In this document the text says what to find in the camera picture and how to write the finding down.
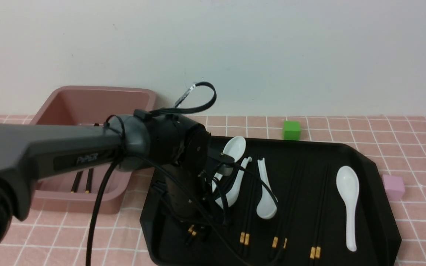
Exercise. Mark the pink checkered tablecloth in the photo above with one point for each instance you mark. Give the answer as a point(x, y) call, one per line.
point(397, 144)

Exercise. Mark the green cube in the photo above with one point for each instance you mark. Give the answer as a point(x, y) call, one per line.
point(291, 130)

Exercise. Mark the black chopstick gold band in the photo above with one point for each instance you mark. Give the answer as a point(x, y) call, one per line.
point(88, 186)
point(319, 227)
point(251, 208)
point(313, 244)
point(76, 181)
point(295, 186)
point(194, 235)
point(283, 206)
point(242, 235)
point(192, 227)

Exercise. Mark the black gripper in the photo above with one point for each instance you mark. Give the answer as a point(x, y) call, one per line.
point(196, 171)

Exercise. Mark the black plastic tray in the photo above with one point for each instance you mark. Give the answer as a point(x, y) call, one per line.
point(377, 235)

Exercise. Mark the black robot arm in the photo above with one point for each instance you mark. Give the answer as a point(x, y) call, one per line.
point(165, 139)

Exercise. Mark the pink plastic bin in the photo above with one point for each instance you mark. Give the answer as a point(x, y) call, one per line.
point(82, 105)

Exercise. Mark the pink cube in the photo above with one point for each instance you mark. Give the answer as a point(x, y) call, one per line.
point(394, 187)

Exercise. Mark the white ceramic spoon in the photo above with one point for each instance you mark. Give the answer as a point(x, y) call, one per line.
point(232, 153)
point(347, 183)
point(233, 193)
point(266, 209)

